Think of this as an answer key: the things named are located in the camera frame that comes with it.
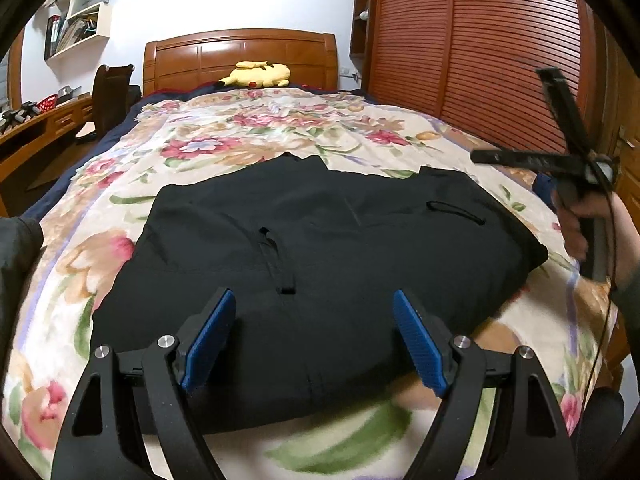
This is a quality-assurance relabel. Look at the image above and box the floral bedspread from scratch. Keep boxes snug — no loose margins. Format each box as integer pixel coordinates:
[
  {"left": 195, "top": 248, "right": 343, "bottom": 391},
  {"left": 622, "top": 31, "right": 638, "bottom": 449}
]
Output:
[{"left": 0, "top": 87, "right": 621, "bottom": 480}]

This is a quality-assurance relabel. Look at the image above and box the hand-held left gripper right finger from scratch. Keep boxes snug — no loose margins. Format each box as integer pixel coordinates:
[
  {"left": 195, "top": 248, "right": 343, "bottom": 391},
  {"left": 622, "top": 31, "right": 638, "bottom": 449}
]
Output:
[{"left": 392, "top": 288, "right": 576, "bottom": 480}]

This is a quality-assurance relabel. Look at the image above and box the wooden window frame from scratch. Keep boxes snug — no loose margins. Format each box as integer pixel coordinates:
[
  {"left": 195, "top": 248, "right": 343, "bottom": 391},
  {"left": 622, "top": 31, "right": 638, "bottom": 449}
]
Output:
[{"left": 7, "top": 30, "right": 26, "bottom": 111}]

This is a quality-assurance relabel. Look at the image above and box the dark blue cloth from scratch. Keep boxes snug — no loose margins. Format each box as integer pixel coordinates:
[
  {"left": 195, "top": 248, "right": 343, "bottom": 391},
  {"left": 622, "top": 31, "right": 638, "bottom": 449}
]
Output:
[{"left": 532, "top": 172, "right": 563, "bottom": 211}]

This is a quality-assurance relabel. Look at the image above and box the person's leg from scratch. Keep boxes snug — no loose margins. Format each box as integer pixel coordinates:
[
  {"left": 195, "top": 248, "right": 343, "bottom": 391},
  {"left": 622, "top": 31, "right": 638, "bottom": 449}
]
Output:
[{"left": 565, "top": 387, "right": 627, "bottom": 480}]

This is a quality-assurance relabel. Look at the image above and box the white wall shelf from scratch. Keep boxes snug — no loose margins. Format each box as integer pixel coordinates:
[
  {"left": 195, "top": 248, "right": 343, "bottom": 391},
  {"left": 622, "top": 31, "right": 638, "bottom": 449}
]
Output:
[{"left": 44, "top": 0, "right": 123, "bottom": 61}]

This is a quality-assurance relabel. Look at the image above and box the person's right hand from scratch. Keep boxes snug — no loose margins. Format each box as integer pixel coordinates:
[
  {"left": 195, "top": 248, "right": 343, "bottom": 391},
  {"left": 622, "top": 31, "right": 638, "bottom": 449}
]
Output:
[{"left": 556, "top": 194, "right": 640, "bottom": 287}]

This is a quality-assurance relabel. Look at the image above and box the dark padded jacket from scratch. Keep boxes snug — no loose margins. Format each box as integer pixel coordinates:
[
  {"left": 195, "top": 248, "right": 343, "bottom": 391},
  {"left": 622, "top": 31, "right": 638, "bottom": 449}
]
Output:
[{"left": 0, "top": 215, "right": 47, "bottom": 361}]

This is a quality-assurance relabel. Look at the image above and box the black binder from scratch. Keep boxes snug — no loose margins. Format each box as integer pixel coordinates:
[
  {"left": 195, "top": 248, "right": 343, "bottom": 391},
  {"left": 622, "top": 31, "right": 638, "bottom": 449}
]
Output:
[{"left": 45, "top": 15, "right": 66, "bottom": 58}]

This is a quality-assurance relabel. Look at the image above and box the wooden desk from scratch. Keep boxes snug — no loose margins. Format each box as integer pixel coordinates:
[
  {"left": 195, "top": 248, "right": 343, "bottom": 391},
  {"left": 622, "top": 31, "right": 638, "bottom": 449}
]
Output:
[{"left": 0, "top": 92, "right": 96, "bottom": 216}]

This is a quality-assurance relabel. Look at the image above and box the person's right forearm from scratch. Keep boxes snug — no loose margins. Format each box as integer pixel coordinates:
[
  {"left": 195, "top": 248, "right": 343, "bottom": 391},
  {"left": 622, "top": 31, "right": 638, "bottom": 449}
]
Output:
[{"left": 610, "top": 260, "right": 640, "bottom": 356}]

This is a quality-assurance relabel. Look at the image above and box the stack of papers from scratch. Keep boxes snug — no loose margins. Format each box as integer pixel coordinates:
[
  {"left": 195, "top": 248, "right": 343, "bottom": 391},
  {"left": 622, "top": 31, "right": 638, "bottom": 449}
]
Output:
[{"left": 56, "top": 17, "right": 98, "bottom": 53}]

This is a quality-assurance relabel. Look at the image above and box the dark wooden chair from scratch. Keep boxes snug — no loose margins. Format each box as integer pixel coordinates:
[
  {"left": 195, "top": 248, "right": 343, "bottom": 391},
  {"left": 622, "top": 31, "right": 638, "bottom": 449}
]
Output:
[{"left": 75, "top": 64, "right": 136, "bottom": 143}]

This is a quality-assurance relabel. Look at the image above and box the black coat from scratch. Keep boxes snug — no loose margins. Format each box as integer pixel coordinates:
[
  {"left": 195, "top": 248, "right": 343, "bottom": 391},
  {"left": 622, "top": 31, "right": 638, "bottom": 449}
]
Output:
[{"left": 92, "top": 154, "right": 549, "bottom": 433}]

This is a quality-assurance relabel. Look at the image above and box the black device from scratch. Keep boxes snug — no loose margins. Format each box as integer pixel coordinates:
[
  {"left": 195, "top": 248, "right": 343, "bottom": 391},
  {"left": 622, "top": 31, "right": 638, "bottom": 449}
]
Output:
[{"left": 0, "top": 101, "right": 41, "bottom": 133}]

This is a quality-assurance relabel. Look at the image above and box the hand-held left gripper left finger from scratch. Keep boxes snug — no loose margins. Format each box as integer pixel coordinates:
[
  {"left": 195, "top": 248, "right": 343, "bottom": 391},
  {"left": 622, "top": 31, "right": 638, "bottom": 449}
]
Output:
[{"left": 50, "top": 287, "right": 237, "bottom": 480}]

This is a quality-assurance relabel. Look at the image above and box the black cable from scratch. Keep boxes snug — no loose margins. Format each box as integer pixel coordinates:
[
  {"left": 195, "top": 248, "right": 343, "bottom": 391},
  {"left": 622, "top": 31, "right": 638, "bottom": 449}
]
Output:
[{"left": 570, "top": 170, "right": 616, "bottom": 396}]

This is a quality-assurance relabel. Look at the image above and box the wooden louvered wardrobe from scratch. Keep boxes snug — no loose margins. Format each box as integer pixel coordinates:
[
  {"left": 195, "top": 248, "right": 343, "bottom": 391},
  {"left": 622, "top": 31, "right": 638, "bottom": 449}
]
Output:
[{"left": 350, "top": 0, "right": 616, "bottom": 196}]

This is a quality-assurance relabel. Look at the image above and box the yellow plush toy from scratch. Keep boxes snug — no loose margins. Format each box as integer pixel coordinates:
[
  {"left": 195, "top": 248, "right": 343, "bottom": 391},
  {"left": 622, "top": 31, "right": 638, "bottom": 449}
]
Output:
[{"left": 215, "top": 61, "right": 292, "bottom": 90}]

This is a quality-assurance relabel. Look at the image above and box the wooden bed headboard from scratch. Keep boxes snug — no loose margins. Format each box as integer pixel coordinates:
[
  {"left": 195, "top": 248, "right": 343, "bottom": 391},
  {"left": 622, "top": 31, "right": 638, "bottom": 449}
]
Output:
[{"left": 142, "top": 28, "right": 340, "bottom": 97}]

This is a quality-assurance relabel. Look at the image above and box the wooden door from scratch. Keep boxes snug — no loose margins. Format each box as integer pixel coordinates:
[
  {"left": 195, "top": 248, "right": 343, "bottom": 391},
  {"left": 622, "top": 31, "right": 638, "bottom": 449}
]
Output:
[{"left": 602, "top": 25, "right": 640, "bottom": 201}]

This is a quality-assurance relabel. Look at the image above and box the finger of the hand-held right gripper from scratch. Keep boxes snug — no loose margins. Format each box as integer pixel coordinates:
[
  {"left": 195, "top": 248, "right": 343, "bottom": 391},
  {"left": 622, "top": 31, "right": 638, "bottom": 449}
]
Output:
[
  {"left": 536, "top": 66, "right": 594, "bottom": 162},
  {"left": 470, "top": 148, "right": 587, "bottom": 173}
]

